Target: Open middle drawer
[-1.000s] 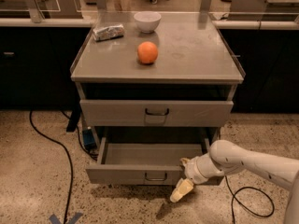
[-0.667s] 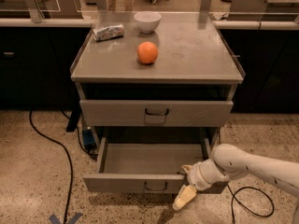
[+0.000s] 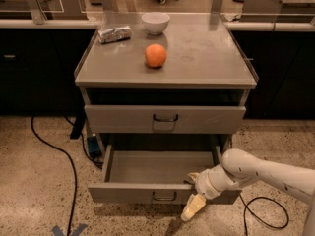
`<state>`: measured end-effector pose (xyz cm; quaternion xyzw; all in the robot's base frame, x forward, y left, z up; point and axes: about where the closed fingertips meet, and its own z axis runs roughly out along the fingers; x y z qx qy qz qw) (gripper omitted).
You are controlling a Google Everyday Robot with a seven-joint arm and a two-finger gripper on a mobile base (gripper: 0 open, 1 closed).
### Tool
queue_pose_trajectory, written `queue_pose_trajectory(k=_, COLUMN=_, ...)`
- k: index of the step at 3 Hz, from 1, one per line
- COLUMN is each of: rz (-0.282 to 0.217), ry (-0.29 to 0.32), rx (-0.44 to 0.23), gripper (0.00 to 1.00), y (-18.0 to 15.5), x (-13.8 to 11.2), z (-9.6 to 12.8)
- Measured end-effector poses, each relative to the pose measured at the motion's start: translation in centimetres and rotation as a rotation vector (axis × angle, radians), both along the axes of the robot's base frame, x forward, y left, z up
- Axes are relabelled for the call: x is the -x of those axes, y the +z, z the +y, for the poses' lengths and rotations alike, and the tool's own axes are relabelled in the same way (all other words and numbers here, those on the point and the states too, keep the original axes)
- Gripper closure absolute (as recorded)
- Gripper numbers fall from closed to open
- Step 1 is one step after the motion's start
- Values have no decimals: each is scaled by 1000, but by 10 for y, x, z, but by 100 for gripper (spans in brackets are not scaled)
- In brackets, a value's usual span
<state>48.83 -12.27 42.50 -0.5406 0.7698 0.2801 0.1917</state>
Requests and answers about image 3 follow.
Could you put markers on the white ceramic bowl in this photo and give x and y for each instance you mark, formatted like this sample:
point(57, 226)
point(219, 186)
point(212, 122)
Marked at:
point(155, 22)

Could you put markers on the silver foil snack bag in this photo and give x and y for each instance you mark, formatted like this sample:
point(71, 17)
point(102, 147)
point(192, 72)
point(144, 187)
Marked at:
point(114, 34)

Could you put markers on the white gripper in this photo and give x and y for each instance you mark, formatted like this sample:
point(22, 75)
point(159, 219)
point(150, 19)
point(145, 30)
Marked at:
point(204, 183)

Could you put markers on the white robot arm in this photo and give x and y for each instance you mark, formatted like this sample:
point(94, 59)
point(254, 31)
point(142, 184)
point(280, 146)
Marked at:
point(238, 169)

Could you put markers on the grey top drawer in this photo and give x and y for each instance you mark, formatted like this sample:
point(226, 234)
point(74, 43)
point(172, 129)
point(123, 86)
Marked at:
point(164, 119)

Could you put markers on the blue tape floor marker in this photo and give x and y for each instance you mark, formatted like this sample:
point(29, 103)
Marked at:
point(56, 230)

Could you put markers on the blue power box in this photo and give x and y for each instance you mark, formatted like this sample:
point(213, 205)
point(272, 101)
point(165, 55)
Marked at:
point(93, 147)

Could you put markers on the grey drawer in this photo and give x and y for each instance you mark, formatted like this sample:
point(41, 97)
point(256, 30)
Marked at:
point(151, 177)
point(164, 119)

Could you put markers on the orange fruit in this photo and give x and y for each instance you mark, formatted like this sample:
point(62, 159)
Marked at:
point(155, 55)

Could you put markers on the grey metal drawer cabinet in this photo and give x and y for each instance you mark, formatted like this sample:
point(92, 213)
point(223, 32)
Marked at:
point(203, 67)

